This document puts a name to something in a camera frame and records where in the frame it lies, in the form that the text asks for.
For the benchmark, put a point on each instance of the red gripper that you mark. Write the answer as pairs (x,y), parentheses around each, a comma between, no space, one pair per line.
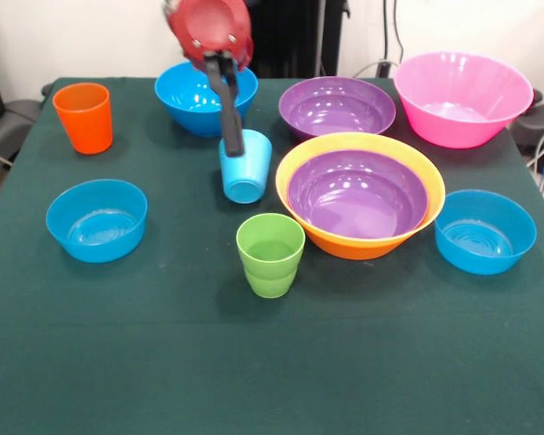
(213,27)

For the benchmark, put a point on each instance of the light blue plastic cup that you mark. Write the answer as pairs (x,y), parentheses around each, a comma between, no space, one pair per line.
(249,172)

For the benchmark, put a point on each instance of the purple plastic bowl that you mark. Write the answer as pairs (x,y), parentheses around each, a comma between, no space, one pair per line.
(358,199)
(335,109)

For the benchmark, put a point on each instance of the shallow blue plastic bowl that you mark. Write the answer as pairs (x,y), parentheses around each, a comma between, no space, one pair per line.
(97,231)
(485,235)

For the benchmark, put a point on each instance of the deep blue plastic bowl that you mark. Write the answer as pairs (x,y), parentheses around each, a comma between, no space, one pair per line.
(181,99)

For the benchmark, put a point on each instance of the orange plastic cup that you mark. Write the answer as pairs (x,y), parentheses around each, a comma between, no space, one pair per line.
(84,122)

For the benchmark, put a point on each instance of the black power plug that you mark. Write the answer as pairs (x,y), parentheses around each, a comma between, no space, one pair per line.
(383,69)

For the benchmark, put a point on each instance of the green plastic cup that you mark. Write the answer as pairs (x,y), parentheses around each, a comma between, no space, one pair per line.
(269,258)

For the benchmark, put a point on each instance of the orange plastic bowl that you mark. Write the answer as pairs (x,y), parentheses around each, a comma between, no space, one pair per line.
(353,247)

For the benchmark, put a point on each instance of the pink plastic bowl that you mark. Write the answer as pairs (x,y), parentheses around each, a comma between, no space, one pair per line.
(462,109)

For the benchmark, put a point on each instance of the dark green tablecloth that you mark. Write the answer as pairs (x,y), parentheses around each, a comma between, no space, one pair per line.
(272,362)

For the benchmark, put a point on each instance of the black rounded equipment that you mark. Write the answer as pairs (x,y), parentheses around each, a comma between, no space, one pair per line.
(541,122)

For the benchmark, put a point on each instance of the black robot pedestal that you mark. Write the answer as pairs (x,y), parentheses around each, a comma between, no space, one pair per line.
(290,36)

